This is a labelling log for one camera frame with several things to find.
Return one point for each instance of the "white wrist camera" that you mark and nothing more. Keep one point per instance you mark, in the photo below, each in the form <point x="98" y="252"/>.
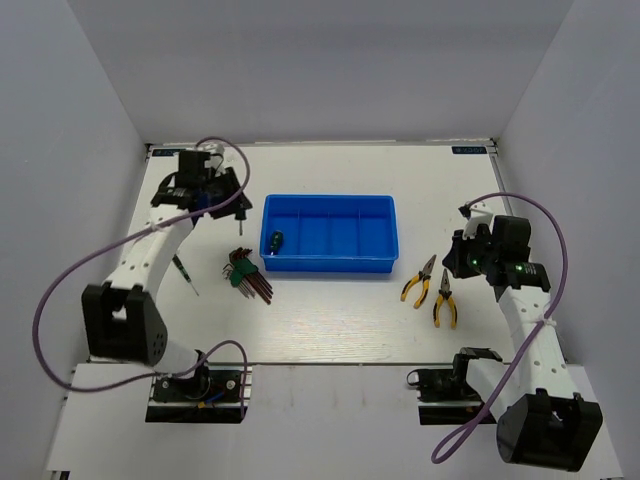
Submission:
<point x="476" y="213"/>
<point x="217" y="149"/>

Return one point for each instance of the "blue label sticker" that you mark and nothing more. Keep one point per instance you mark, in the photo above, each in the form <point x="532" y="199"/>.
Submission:
<point x="469" y="150"/>
<point x="165" y="152"/>

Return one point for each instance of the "blue label sticker left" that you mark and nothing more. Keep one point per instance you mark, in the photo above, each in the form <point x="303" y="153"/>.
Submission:
<point x="165" y="152"/>

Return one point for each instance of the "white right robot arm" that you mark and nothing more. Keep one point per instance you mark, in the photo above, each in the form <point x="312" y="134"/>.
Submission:
<point x="542" y="419"/>

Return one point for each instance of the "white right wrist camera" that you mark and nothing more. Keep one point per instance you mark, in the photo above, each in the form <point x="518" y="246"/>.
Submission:
<point x="476" y="213"/>

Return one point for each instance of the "green hex key set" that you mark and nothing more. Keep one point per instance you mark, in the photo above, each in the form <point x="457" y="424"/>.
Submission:
<point x="245" y="277"/>

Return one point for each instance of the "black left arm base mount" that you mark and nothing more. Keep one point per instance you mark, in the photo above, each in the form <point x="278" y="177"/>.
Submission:
<point x="214" y="395"/>

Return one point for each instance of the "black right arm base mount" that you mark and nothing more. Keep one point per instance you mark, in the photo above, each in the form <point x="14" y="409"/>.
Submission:
<point x="443" y="400"/>

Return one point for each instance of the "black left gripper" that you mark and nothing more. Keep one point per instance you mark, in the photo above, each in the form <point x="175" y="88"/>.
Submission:
<point x="230" y="179"/>

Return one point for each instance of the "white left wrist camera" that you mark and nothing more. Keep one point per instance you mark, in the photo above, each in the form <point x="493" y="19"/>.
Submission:
<point x="217" y="149"/>

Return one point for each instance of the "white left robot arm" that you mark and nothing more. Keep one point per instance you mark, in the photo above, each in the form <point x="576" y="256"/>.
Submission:
<point x="122" y="321"/>

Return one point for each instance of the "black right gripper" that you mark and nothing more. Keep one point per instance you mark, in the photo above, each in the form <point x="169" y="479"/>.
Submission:
<point x="454" y="259"/>

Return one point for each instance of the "blue label sticker right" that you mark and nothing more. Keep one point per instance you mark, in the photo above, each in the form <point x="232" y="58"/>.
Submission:
<point x="469" y="150"/>

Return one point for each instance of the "yellow black short pliers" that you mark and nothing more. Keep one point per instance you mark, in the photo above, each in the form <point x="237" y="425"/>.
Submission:
<point x="445" y="298"/>

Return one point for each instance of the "blue plastic divided bin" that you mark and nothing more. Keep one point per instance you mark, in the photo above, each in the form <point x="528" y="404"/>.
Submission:
<point x="354" y="234"/>

